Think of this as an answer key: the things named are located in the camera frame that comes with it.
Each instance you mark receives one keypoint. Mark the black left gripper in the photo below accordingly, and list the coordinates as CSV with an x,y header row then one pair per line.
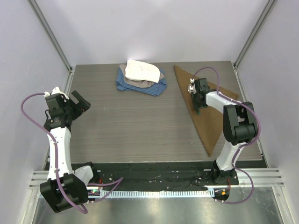
x,y
80,108

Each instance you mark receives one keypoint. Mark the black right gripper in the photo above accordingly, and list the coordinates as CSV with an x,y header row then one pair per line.
x,y
199,106

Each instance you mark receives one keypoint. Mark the brown cloth napkin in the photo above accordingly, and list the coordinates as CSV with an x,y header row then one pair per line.
x,y
209,123

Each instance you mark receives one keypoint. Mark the spoon with green handle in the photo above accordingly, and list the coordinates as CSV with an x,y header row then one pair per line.
x,y
191,89

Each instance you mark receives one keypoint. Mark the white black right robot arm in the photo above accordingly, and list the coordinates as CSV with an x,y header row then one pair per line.
x,y
240,125

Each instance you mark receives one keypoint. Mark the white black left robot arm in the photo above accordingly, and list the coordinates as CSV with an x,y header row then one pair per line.
x,y
65,188

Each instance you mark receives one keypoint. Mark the blue checkered cloth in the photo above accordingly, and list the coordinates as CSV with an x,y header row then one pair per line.
x,y
155,90

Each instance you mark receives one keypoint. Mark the white folded cloth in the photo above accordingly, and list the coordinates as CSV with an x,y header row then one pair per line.
x,y
141,71

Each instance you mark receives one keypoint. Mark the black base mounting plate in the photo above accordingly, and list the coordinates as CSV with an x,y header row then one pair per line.
x,y
163,176

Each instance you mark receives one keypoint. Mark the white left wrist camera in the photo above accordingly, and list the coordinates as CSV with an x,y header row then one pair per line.
x,y
56,90

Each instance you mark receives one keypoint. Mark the aluminium frame rail left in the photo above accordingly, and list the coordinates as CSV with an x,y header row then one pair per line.
x,y
45,25

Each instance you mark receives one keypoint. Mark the aluminium frame rail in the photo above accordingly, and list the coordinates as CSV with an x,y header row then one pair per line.
x,y
255,30
45,25

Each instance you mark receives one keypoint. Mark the white slotted cable duct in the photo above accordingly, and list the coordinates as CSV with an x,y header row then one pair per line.
x,y
160,194

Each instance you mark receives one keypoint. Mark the aluminium frame rail right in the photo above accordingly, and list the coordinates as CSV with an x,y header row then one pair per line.
x,y
255,30

